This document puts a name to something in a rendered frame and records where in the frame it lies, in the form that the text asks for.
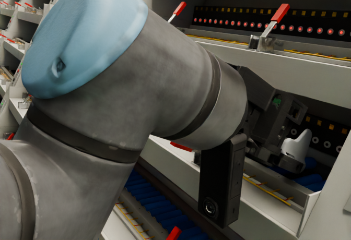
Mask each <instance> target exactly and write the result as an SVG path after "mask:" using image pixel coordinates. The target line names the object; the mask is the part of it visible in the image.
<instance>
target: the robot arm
mask: <svg viewBox="0 0 351 240"><path fill-rule="evenodd" d="M21 79H22V83H23V86H24V87H25V88H26V90H27V92H28V93H29V94H30V95H32V96H33V99H32V102H31V104H30V106H29V108H28V110H27V112H26V113H25V115H24V117H23V120H22V122H21V124H20V126H19V128H18V130H17V132H16V134H15V136H14V138H13V140H0V240H99V236H100V234H101V232H102V230H103V228H104V226H105V224H106V222H107V220H108V218H109V216H110V214H111V212H112V210H113V208H114V206H115V204H116V202H117V200H118V198H119V196H120V194H121V192H122V190H123V188H124V186H125V184H126V182H127V180H128V178H129V176H130V174H131V172H132V170H133V168H134V166H135V164H136V162H137V160H138V157H139V155H140V153H141V151H142V150H143V148H144V146H145V144H146V142H147V140H148V138H149V136H150V135H153V136H156V137H159V138H162V139H165V140H169V141H172V142H174V143H177V144H180V145H183V146H185V147H188V148H191V149H195V150H200V151H201V163H200V182H199V191H198V211H199V213H201V214H202V215H203V216H205V217H207V218H208V219H209V220H211V221H212V222H213V223H215V224H216V225H218V226H219V227H220V228H222V229H224V228H225V227H227V226H228V225H230V224H232V223H233V222H235V221H236V220H238V217H239V207H240V198H241V188H242V179H243V169H244V160H245V156H248V157H250V158H252V159H254V160H256V161H259V162H261V163H263V164H266V165H268V166H270V167H273V168H274V166H275V165H276V166H278V167H281V168H283V169H285V170H288V171H290V172H292V173H295V174H298V175H299V173H301V172H302V171H303V170H304V169H305V167H306V163H305V157H306V154H307V151H308V148H309V144H310V141H311V138H312V132H311V130H309V129H305V130H304V131H303V132H302V133H301V135H300V136H299V137H298V138H297V139H295V140H293V139H291V138H286V136H287V135H288V134H289V132H290V129H291V127H292V125H293V123H294V122H295V123H296V124H298V125H300V124H301V122H302V120H303V117H304V115H305V113H306V111H307V109H308V107H306V106H305V105H304V104H303V103H301V102H300V101H299V100H298V99H296V98H295V97H294V96H293V95H291V94H290V93H289V92H286V91H282V90H278V89H275V88H274V87H272V86H271V85H270V84H269V83H267V82H266V81H265V80H263V79H262V78H261V77H259V76H258V75H257V74H255V73H254V72H253V71H252V70H250V69H249V68H247V67H244V66H239V65H233V64H230V63H226V62H224V61H223V60H222V59H220V58H219V57H217V56H216V55H215V54H213V53H212V52H210V51H208V50H207V49H205V48H203V47H202V46H201V45H199V44H198V43H196V42H195V41H194V40H192V39H191V38H189V37H188V36H187V35H185V34H184V33H183V32H181V31H180V30H178V29H177V28H176V27H174V26H173V25H171V24H170V23H168V22H167V21H165V20H164V19H163V18H161V17H160V16H159V15H157V14H156V13H155V12H153V11H152V10H150V9H149V8H148V7H147V4H146V3H145V2H144V1H143V0H58V1H57V2H56V3H55V5H54V6H53V7H52V8H51V9H50V11H49V12H48V14H47V15H46V16H45V18H44V19H43V21H42V22H41V24H40V25H39V27H38V29H37V31H36V32H35V34H34V36H33V38H32V45H31V47H30V48H29V49H28V50H27V52H26V54H25V58H24V61H23V65H22V70H21ZM278 95H281V97H282V100H280V99H278ZM292 101H294V102H295V103H296V104H298V105H299V106H300V109H299V111H298V114H297V116H296V118H293V115H292V113H293V111H294V109H295V107H294V106H293V105H291V103H292ZM285 138H286V139H285ZM286 153H289V155H287V154H286Z"/></svg>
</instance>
